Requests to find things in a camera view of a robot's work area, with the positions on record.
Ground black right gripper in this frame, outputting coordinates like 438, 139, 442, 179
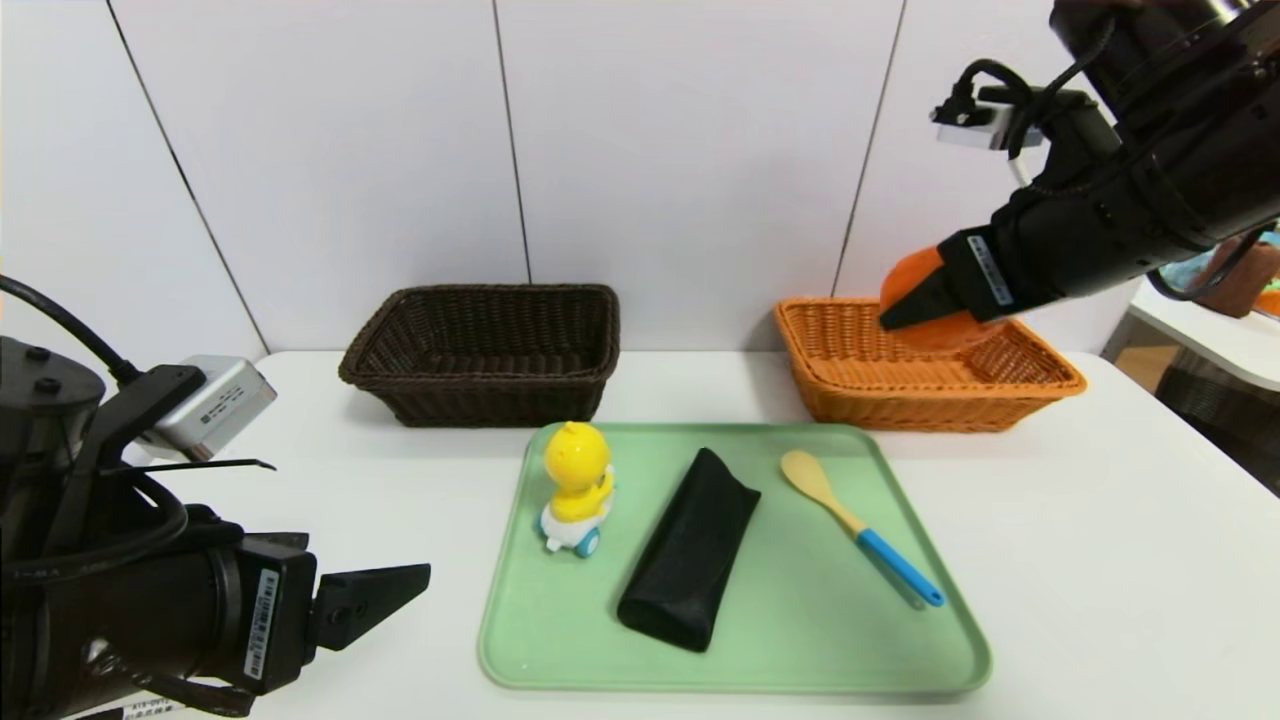
878, 185, 1147, 331

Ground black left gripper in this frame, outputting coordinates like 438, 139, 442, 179
67, 532, 431, 717

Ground orange fruit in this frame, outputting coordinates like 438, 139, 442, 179
879, 247, 1006, 352

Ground wooden spoon blue handle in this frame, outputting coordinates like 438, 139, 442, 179
779, 450, 946, 608

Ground yellow duck toy car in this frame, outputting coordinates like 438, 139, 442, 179
540, 420, 617, 558

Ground orange wicker basket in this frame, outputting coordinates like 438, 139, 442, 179
773, 297, 1088, 433

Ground dark brown wicker basket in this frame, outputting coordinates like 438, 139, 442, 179
338, 284, 621, 429

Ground light green plastic tray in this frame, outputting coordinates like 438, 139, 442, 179
478, 422, 992, 693

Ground white side table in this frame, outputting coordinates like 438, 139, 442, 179
1125, 278, 1280, 393

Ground brown cylindrical object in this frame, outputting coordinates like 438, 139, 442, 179
1195, 238, 1280, 321

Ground dark grey woven bin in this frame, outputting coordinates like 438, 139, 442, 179
1155, 352, 1280, 496

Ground black glasses case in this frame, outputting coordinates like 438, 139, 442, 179
616, 447, 761, 653

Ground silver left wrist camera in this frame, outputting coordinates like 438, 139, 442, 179
140, 355, 278, 463

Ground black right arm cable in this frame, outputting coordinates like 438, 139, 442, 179
948, 15, 1121, 161

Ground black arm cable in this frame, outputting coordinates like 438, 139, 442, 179
0, 275, 141, 389
948, 15, 1121, 161

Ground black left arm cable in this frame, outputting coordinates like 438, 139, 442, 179
0, 275, 141, 389

